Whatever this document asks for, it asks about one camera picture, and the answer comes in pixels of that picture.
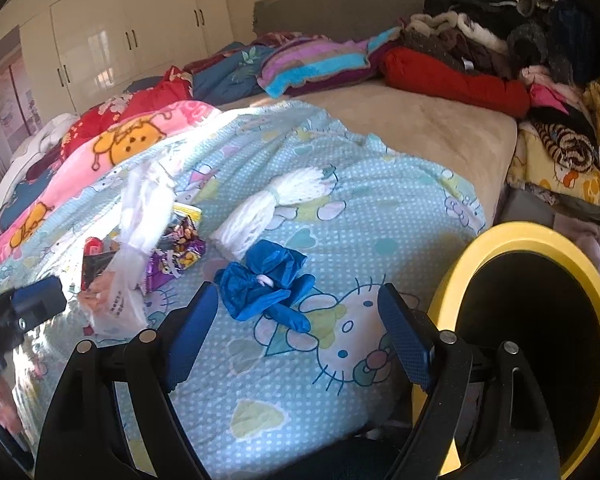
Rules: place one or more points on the purple blue striped pillow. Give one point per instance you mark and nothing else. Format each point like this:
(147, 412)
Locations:
(307, 65)

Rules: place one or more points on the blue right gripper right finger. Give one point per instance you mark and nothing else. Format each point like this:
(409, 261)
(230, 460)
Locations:
(410, 340)

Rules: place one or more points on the red snack wrapper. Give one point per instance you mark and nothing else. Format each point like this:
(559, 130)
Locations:
(97, 254)

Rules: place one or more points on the red cushion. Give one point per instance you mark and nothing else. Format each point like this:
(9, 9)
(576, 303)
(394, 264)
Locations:
(416, 72)

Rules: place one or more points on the beige mattress cover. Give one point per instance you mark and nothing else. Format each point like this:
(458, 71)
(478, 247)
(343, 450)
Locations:
(476, 143)

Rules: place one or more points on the pink bear print blanket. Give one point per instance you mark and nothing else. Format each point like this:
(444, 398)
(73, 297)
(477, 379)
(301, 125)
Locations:
(98, 157)

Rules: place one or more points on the red floral quilt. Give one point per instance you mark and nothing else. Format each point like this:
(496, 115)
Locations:
(125, 107)

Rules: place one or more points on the blue plastic bag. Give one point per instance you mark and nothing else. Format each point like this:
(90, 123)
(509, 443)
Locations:
(268, 282)

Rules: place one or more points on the Hello Kitty blue bedsheet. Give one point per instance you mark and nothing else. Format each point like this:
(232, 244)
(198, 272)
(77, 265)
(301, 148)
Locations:
(296, 221)

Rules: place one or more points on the lilac sweater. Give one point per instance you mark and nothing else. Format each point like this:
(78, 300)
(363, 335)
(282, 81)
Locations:
(585, 235)

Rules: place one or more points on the pile of dark clothes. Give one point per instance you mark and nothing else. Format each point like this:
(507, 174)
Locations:
(562, 35)

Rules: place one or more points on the person's left hand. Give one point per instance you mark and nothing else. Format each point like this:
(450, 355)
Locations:
(9, 418)

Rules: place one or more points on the white glossy wardrobe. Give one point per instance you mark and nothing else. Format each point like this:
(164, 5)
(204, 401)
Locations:
(78, 53)

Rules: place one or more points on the blue floral quilt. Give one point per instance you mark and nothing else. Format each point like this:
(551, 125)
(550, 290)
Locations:
(228, 76)

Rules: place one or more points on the yellow rimmed black trash bin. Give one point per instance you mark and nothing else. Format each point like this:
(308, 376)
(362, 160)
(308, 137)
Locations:
(515, 391)

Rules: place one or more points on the grey headboard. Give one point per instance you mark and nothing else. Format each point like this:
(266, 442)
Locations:
(339, 20)

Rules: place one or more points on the clear white plastic bag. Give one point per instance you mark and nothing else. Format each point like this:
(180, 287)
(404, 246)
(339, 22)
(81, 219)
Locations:
(113, 301)

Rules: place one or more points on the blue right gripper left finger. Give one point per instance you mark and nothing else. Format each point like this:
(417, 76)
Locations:
(186, 330)

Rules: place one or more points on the yellow white snack wrapper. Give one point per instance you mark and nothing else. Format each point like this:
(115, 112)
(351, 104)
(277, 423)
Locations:
(188, 211)

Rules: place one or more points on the yellow cartoon print blanket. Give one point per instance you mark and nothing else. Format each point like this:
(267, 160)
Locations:
(532, 169)

